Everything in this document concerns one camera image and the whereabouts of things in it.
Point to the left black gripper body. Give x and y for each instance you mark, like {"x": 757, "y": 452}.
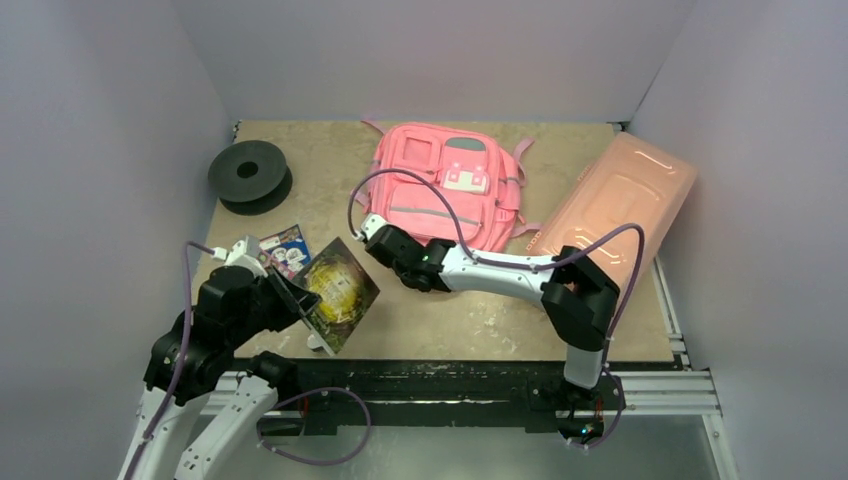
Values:
{"x": 270, "y": 308}

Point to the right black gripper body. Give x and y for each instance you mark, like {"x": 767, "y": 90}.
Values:
{"x": 389, "y": 244}

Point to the green snack packet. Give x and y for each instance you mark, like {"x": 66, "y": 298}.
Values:
{"x": 347, "y": 292}

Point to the pink student backpack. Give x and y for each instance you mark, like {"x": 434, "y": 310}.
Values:
{"x": 440, "y": 182}

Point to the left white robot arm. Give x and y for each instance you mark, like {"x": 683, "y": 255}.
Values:
{"x": 186, "y": 363}

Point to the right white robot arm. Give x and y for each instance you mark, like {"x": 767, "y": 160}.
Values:
{"x": 578, "y": 298}

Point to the small white stapler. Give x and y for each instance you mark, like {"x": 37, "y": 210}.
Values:
{"x": 315, "y": 343}

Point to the blue book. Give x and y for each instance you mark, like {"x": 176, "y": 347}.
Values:
{"x": 287, "y": 251}

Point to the black filament spool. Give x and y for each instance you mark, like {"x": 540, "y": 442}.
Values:
{"x": 251, "y": 177}

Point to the pink translucent plastic box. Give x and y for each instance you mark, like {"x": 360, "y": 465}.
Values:
{"x": 631, "y": 182}

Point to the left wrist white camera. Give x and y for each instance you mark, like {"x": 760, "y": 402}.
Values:
{"x": 244, "y": 253}

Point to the wrist white camera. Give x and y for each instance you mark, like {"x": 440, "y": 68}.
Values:
{"x": 369, "y": 227}
{"x": 244, "y": 253}

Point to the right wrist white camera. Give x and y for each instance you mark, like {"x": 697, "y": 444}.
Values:
{"x": 369, "y": 227}

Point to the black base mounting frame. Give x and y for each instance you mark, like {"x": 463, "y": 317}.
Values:
{"x": 422, "y": 393}

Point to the aluminium rail frame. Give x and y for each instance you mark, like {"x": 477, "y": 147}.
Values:
{"x": 664, "y": 390}

